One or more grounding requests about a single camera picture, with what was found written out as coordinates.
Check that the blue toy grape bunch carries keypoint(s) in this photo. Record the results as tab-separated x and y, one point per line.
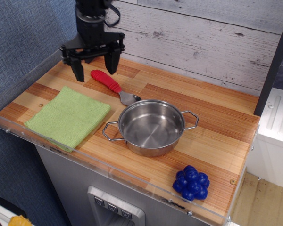
191	184

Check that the clear acrylic guard rail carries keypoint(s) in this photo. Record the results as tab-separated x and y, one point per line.
216	77

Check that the dark upright post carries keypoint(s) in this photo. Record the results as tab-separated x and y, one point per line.
89	59
270	78

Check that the yellow object bottom left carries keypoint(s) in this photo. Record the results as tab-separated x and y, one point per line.
19	221

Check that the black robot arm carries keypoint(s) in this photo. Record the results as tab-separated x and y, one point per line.
94	8

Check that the stainless steel pot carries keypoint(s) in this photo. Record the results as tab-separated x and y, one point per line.
152	128

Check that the silver button control panel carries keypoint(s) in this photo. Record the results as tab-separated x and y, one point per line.
109	210

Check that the dark right upright post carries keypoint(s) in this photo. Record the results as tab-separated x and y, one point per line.
270	78

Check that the green folded cloth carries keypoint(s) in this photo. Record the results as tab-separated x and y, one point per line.
68	119

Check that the dark left upright post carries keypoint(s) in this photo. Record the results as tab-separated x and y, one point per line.
89	59

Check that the red handled metal spoon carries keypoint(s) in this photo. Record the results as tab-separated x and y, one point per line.
125	98

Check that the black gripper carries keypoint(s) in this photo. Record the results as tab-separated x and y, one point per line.
92	40

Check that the white ridged appliance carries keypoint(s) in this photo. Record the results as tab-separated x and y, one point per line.
265	159

